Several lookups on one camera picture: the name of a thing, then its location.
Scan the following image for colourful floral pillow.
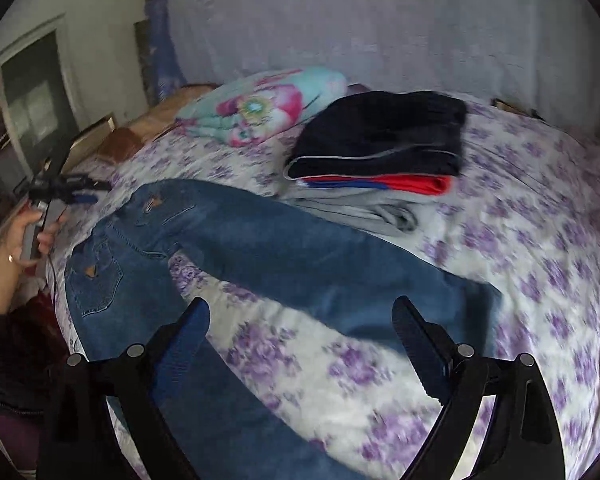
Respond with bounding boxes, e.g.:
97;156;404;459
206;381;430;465
174;66;350;148

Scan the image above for person's left hand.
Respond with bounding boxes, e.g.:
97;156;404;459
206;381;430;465
0;207;67;270

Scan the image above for folded grey garment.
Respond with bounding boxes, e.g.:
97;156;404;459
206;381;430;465
283;180;444;236

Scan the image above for wooden bed frame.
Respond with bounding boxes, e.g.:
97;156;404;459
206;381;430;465
60;83;221;171

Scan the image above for grey wall blanket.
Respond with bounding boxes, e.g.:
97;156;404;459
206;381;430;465
166;0;600;131

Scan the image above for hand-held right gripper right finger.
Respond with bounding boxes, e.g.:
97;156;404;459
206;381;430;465
391;296;566;480

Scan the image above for folded dark navy garment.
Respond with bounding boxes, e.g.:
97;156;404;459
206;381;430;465
285;91;468;180

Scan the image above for dark framed window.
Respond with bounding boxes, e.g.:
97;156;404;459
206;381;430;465
0;28;81;241

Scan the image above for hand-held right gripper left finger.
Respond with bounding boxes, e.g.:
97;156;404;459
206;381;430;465
53;297;212;480

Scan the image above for folded red blue garment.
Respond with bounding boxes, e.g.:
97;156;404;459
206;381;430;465
300;174;453;197

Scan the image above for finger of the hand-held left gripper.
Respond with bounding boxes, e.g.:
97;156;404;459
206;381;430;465
68;180;113;206

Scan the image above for blue denim pants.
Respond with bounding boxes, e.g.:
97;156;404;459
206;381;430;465
64;179;504;480

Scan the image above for floral purple bed sheet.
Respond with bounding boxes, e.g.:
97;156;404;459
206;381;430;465
45;80;600;480

